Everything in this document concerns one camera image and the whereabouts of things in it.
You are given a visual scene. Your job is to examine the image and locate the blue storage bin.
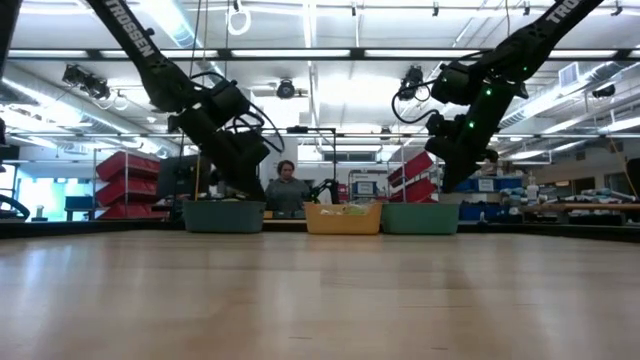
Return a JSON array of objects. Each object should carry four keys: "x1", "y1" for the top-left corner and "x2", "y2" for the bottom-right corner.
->
[
  {"x1": 458, "y1": 199, "x2": 522, "y2": 223},
  {"x1": 453, "y1": 175, "x2": 525, "y2": 194}
]

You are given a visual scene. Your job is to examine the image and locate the teal plastic bin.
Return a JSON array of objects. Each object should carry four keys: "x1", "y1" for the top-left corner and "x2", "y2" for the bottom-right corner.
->
[{"x1": 380, "y1": 202, "x2": 460, "y2": 236}]

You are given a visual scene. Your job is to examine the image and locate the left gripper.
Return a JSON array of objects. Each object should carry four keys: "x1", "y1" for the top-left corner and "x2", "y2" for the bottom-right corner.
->
[{"x1": 199, "y1": 117, "x2": 272, "y2": 202}]

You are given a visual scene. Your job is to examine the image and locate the black overhead camera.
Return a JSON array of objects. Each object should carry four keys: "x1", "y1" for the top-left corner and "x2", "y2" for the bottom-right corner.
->
[{"x1": 275, "y1": 78, "x2": 298, "y2": 101}]

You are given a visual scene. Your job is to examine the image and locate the wooden workbench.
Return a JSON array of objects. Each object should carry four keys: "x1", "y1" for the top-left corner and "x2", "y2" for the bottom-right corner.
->
[{"x1": 519, "y1": 201, "x2": 640, "y2": 226}]

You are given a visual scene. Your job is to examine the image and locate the yellow plastic bin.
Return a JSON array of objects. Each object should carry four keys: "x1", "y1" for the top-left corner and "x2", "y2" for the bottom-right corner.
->
[{"x1": 303, "y1": 201, "x2": 384, "y2": 236}]

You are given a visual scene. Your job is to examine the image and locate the looped right gripper cable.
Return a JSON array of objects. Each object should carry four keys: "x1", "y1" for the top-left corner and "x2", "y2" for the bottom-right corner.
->
[{"x1": 391, "y1": 78, "x2": 437, "y2": 125}]

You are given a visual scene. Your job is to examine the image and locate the red storage bin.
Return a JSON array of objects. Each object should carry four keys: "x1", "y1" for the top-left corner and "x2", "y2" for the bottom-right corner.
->
[
  {"x1": 97, "y1": 202, "x2": 166, "y2": 221},
  {"x1": 389, "y1": 177, "x2": 437, "y2": 204},
  {"x1": 95, "y1": 177, "x2": 161, "y2": 207},
  {"x1": 387, "y1": 151, "x2": 435, "y2": 189},
  {"x1": 95, "y1": 150, "x2": 161, "y2": 182}
]

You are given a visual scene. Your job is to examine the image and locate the green gummy rings packet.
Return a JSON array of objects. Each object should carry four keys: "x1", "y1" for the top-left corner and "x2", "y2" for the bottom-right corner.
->
[{"x1": 319, "y1": 202, "x2": 374, "y2": 217}]

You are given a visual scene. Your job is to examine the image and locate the white bottle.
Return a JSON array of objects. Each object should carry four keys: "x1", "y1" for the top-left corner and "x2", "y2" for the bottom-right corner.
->
[{"x1": 525, "y1": 174, "x2": 541, "y2": 206}]

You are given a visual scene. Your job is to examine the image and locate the white hanging ring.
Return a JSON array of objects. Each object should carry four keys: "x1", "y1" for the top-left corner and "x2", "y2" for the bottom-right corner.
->
[{"x1": 227, "y1": 3, "x2": 253, "y2": 37}]

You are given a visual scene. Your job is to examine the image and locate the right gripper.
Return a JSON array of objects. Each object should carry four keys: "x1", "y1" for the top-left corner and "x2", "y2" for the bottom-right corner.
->
[{"x1": 424, "y1": 107, "x2": 502, "y2": 194}]

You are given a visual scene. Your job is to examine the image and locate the black aluminium table frame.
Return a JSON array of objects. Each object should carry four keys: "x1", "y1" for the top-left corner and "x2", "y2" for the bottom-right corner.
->
[{"x1": 0, "y1": 0, "x2": 640, "y2": 241}]

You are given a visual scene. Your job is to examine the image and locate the slate grey plastic bin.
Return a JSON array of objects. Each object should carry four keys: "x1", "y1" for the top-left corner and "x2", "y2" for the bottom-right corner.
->
[{"x1": 182, "y1": 199, "x2": 267, "y2": 234}]

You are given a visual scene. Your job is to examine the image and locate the person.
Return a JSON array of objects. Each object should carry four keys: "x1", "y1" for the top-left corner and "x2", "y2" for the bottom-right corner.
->
[{"x1": 263, "y1": 159, "x2": 312, "y2": 212}]

